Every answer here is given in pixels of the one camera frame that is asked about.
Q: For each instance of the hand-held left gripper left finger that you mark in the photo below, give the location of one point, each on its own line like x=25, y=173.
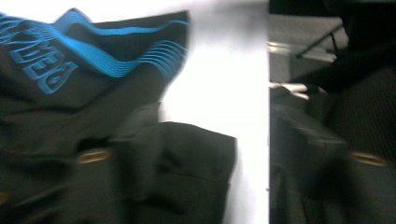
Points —
x=130, y=174

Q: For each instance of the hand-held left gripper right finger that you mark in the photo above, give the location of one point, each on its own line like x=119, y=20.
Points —
x=317, y=174

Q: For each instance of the metal floor rail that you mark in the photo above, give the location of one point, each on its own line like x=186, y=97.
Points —
x=299, y=54

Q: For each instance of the black shorts with blue stripes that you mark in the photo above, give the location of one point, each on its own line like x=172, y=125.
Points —
x=93, y=93

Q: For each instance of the white board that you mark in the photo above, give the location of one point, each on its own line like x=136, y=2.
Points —
x=224, y=77

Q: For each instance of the black stand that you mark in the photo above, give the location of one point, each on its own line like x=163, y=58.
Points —
x=367, y=62

